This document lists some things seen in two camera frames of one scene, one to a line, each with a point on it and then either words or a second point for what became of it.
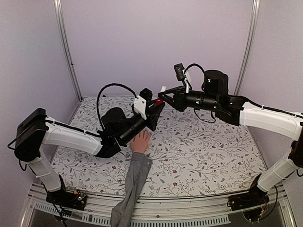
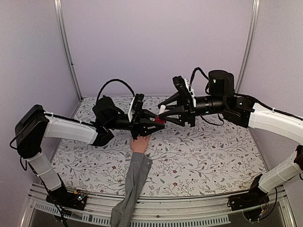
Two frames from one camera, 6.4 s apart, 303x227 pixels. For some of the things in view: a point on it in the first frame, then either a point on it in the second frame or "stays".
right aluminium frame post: (251, 33) stays
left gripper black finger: (153, 106) to (146, 114)
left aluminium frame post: (58, 12) stays
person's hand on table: (139, 143) stays
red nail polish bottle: (159, 101) to (157, 120)
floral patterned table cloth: (192, 154) stays
